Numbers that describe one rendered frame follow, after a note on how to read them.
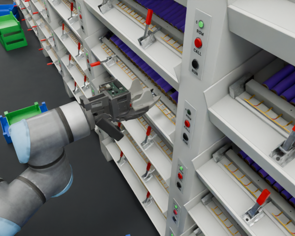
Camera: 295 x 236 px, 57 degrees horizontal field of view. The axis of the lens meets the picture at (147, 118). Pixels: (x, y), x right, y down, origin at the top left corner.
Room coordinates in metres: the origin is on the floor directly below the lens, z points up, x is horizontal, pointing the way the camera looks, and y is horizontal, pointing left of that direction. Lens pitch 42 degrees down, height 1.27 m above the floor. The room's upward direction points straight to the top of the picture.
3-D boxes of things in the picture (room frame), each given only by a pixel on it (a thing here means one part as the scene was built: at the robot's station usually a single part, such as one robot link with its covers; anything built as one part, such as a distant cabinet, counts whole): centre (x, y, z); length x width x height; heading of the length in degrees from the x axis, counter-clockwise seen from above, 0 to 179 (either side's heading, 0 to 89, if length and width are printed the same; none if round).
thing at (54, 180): (0.42, 0.25, 0.71); 0.12 x 0.09 x 0.12; 151
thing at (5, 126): (1.31, 0.80, 0.04); 0.30 x 0.20 x 0.08; 120
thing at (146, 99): (0.56, 0.00, 0.83); 0.09 x 0.03 x 0.06; 115
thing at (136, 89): (0.61, 0.03, 0.83); 0.09 x 0.03 x 0.06; 130
